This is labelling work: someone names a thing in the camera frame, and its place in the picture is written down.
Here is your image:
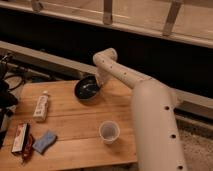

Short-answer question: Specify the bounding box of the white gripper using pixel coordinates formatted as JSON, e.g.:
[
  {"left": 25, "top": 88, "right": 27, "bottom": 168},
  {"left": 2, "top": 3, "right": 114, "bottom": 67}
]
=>
[{"left": 96, "top": 68, "right": 110, "bottom": 87}]

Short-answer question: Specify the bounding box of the black ceramic bowl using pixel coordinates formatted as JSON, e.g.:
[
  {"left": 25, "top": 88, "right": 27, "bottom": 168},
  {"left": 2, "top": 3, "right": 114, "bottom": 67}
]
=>
[{"left": 74, "top": 75, "right": 100, "bottom": 100}]

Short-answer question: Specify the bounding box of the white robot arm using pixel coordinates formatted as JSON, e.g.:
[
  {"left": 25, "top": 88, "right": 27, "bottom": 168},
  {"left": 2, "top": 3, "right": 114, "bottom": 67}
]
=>
[{"left": 93, "top": 48, "right": 188, "bottom": 171}]

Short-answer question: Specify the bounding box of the clear plastic cup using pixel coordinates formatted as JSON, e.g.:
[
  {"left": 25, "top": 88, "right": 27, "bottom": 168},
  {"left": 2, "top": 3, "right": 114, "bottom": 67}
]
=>
[{"left": 99, "top": 121, "right": 120, "bottom": 145}]

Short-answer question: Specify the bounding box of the white tube bottle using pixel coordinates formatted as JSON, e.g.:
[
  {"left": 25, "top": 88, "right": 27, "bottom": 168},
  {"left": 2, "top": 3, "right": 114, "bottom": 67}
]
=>
[{"left": 33, "top": 91, "right": 49, "bottom": 122}]

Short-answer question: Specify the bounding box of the blue sponge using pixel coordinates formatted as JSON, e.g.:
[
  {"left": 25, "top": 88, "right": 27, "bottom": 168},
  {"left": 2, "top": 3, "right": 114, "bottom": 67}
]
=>
[{"left": 33, "top": 131, "right": 57, "bottom": 154}]

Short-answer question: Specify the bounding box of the black equipment at left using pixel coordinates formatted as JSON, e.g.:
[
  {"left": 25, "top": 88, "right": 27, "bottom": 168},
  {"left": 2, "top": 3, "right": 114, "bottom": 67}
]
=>
[{"left": 0, "top": 55, "right": 18, "bottom": 148}]

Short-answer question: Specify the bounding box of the red and white box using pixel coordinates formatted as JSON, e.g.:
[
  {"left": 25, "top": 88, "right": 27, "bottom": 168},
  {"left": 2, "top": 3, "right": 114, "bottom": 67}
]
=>
[{"left": 11, "top": 123, "right": 29, "bottom": 155}]

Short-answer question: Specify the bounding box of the dark red wrapped snack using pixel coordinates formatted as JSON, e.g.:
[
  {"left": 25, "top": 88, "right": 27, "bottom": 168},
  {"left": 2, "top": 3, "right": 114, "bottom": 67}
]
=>
[{"left": 22, "top": 134, "right": 34, "bottom": 163}]

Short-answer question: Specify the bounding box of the black cable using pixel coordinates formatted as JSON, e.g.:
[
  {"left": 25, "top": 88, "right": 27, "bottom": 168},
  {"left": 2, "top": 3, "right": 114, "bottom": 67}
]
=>
[{"left": 3, "top": 73, "right": 25, "bottom": 92}]

